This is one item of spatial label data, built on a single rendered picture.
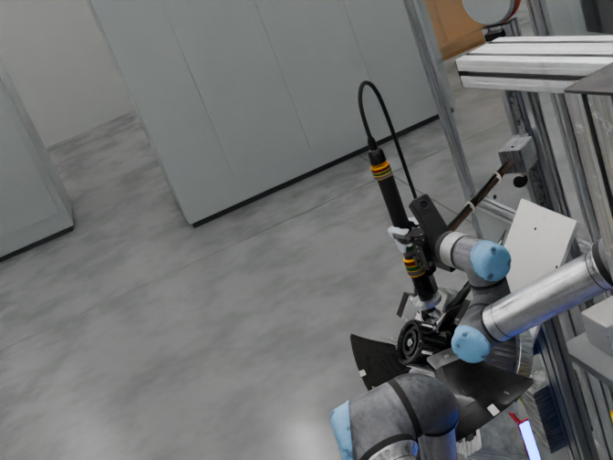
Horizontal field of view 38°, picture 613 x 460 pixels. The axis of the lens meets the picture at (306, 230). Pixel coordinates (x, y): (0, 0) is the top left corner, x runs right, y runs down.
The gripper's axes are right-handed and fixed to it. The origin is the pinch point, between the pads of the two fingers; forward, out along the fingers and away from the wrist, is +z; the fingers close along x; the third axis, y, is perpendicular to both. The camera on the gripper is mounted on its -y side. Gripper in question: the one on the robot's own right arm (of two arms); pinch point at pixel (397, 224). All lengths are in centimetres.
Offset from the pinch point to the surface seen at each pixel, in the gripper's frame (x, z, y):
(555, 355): 33, 1, 58
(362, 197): 193, 410, 158
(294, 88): 214, 506, 81
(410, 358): -6.0, 5.2, 36.3
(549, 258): 36.5, -2.9, 28.6
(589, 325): 52, 9, 62
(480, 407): -6.9, -22.2, 39.0
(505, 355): 14.7, -4.1, 44.8
